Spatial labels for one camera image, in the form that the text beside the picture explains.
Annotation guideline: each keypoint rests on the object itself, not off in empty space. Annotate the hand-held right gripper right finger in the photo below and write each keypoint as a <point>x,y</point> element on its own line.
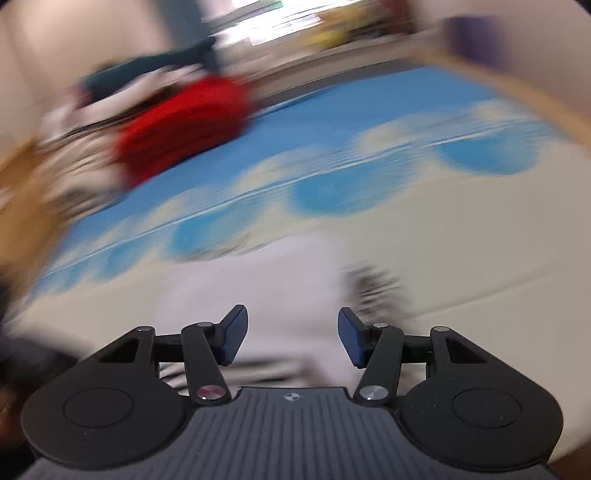
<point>352,339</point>

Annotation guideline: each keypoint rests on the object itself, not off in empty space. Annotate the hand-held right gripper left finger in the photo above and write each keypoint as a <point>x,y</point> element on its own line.
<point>233,336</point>

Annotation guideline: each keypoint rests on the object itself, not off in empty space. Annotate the black white striped shirt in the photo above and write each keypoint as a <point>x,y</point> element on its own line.
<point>295,286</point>

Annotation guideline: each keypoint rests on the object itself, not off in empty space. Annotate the white clothes pile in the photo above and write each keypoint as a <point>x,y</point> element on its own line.
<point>87,138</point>

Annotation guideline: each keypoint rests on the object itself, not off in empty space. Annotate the red knitted sweater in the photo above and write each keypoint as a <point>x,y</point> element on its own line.
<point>184,124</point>

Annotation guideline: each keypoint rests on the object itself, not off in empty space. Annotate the blue white patterned blanket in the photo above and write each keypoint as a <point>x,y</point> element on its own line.
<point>351,120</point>

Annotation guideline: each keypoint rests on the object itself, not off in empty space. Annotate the dark teal cloth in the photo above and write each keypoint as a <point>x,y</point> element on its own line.
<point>147,64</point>

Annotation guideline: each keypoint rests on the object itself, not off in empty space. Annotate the purple object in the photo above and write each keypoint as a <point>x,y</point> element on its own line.
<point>475,39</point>

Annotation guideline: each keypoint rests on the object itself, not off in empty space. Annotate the wooden bed frame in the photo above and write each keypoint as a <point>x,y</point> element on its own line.
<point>531,87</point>

